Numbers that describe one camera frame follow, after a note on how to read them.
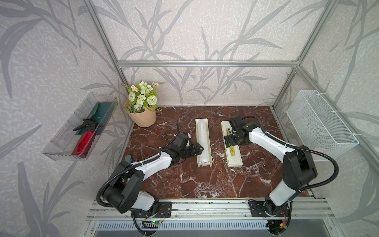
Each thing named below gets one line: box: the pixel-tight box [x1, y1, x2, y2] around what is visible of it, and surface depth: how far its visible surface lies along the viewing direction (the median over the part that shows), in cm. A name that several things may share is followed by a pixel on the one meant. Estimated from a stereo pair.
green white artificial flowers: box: [122, 80, 162, 114], surface depth 90 cm
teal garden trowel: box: [124, 155, 133, 164], surface depth 93 cm
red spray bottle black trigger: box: [71, 118, 99, 159], surface depth 61 cm
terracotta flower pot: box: [123, 98, 157, 128], surface depth 98 cm
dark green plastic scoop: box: [75, 101, 114, 136], surface depth 68 cm
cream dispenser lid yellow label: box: [221, 120, 243, 168], surface depth 93 cm
